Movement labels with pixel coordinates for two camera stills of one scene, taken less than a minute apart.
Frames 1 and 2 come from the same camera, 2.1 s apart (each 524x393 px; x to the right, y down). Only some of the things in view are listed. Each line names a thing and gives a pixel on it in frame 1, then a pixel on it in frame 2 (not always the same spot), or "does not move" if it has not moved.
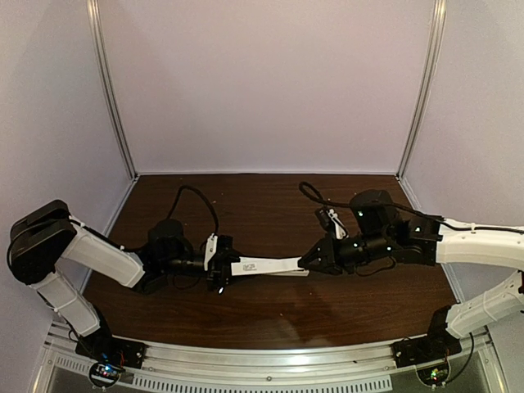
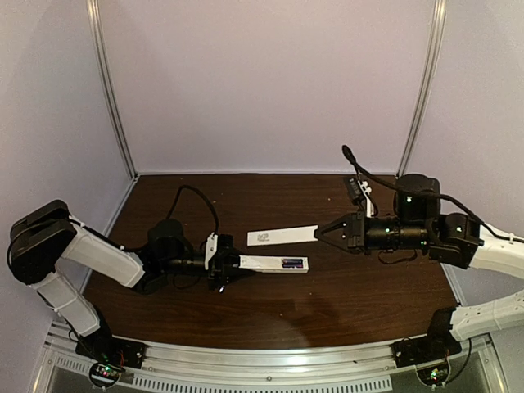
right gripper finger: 318,257 → 333,233
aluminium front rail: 275,363 does not move
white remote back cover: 259,265 → 282,236
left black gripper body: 223,264 does not move
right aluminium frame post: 426,87 does not move
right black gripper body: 330,251 → 358,232
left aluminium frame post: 93,7 does not move
